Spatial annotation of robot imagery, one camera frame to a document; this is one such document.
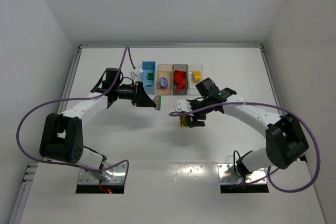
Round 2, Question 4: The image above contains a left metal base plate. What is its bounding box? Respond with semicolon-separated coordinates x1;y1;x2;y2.
78;163;128;186

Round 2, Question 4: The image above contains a metal base plate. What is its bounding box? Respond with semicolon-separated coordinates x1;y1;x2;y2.
217;163;267;186
78;163;128;186

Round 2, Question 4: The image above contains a green lego brick number three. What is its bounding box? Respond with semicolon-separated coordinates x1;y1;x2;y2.
147;72;154;80

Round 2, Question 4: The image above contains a purple green lego piece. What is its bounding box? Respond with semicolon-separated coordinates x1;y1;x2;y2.
153;95;162;111

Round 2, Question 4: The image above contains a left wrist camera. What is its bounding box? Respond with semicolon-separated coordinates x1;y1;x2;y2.
131;67;143;77

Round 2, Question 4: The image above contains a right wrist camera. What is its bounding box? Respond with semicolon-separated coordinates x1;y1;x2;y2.
174;99;192;112

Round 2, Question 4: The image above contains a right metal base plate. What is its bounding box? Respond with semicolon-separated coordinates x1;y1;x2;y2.
217;163;267;186

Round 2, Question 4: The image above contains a clear container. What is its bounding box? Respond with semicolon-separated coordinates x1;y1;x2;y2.
187;64;203;95

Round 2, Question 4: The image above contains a blue container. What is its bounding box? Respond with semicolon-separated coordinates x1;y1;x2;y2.
141;61;156;95

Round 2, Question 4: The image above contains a yellow oval lego brick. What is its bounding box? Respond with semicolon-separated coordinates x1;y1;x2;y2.
192;70;202;82

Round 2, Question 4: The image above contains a purple lego brick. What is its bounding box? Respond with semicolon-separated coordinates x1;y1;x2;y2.
159;77;169;89

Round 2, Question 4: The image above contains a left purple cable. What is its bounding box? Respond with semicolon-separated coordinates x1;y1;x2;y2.
16;46;137;176

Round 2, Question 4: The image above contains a red arched lego brick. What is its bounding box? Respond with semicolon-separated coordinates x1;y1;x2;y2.
174;70;186;82

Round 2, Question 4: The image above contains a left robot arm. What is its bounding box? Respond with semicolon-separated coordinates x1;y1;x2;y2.
39;68;157;170

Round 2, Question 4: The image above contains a striped lego block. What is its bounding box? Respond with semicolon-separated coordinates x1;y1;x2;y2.
179;115;191;128

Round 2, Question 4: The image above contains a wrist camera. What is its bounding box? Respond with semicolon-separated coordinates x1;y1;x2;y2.
174;99;192;112
131;67;143;77

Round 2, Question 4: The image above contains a purple cable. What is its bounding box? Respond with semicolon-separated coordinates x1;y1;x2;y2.
168;102;321;192
16;46;137;176

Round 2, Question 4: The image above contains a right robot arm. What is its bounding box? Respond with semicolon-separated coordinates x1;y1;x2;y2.
190;78;309;178

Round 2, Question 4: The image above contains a tan translucent container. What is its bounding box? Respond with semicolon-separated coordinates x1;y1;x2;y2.
156;64;173;95

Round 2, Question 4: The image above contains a grey translucent container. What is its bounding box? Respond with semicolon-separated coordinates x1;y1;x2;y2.
173;64;188;95

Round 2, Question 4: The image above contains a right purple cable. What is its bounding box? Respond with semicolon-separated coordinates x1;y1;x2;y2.
168;102;321;192

